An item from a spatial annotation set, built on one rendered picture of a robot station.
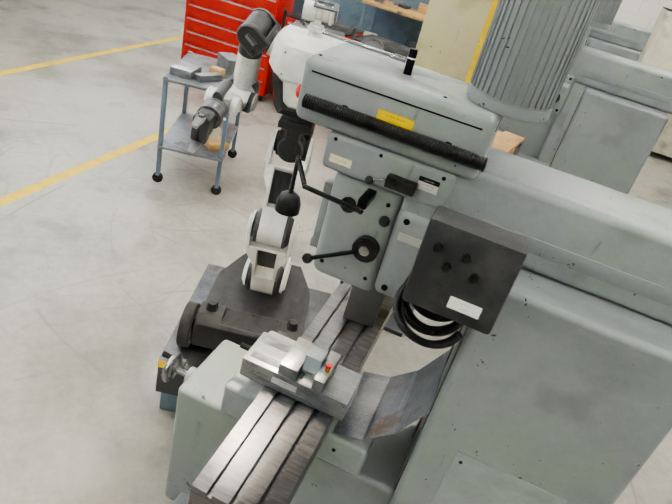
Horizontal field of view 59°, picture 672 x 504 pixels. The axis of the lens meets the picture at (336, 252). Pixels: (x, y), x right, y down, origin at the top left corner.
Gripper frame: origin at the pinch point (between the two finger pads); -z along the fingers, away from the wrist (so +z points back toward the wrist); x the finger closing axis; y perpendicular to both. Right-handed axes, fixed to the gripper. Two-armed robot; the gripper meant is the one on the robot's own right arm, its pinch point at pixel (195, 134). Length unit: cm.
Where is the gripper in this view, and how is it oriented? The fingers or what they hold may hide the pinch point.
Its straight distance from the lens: 200.6
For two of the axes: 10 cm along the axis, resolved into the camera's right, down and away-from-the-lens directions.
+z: 2.4, -6.7, 7.0
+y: 9.3, 3.7, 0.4
